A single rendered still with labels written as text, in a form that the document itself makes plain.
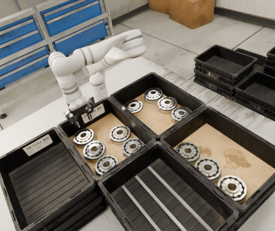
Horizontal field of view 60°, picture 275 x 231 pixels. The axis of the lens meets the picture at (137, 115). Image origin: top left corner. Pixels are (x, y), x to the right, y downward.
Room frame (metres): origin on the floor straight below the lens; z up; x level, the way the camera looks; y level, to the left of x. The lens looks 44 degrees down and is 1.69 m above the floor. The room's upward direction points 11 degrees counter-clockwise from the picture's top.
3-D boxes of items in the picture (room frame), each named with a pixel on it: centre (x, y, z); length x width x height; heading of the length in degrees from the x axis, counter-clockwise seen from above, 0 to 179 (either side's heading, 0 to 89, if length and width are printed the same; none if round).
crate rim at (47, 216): (0.58, 0.43, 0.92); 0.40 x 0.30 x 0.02; 29
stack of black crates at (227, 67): (1.60, -0.78, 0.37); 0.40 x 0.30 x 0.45; 33
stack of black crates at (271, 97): (1.27, -1.00, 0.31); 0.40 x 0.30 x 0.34; 33
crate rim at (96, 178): (0.73, 0.16, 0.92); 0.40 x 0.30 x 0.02; 29
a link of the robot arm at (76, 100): (0.79, 0.24, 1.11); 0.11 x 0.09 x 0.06; 30
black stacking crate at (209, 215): (0.38, -0.03, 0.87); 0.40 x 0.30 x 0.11; 29
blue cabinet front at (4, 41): (2.39, 1.16, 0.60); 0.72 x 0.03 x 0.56; 123
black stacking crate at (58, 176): (0.58, 0.43, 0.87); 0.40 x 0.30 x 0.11; 29
